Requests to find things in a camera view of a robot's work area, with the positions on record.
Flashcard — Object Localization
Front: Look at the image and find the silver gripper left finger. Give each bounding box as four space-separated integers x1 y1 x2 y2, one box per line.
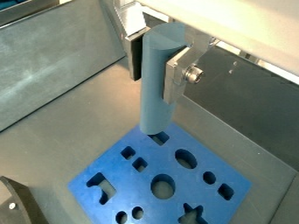
115 0 149 81

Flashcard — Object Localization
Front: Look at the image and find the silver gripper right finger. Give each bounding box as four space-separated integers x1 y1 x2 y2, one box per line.
163 27 217 104

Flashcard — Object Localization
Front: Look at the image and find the blue oval peg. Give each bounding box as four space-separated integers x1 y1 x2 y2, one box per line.
140 23 187 135

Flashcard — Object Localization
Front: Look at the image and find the blue shape-sorting board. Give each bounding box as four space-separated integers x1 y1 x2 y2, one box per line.
68 124 251 224

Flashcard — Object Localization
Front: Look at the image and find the black round fixture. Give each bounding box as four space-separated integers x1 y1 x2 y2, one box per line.
0 176 49 224

